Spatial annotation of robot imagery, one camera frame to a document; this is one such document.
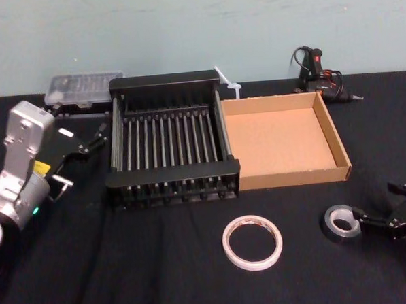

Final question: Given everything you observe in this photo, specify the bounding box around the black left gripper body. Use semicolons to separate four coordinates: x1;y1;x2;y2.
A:
34;120;91;203

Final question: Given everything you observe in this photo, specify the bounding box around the clear plastic case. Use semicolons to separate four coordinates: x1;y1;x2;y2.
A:
43;70;126;119

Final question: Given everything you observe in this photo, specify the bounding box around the black table cloth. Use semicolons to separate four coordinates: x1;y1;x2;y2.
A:
0;69;406;304

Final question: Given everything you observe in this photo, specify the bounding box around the black rack with steel bars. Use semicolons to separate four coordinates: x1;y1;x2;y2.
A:
99;68;243;212

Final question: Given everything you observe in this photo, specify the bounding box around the thin dark cable silver plug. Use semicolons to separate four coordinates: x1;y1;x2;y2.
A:
49;174;74;203

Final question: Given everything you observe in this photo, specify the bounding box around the shallow brown cardboard tray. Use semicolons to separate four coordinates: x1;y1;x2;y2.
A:
219;89;354;192

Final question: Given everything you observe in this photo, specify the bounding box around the white tape roll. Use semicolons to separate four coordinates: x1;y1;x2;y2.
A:
221;214;285;273

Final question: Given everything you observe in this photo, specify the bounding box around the silver tape roll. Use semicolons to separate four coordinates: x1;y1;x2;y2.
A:
320;203;364;246

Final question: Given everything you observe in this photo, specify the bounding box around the pale wall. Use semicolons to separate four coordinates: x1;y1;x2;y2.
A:
0;0;406;99

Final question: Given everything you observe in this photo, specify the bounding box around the black corded tool red switch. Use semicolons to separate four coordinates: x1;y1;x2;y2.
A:
288;43;365;106

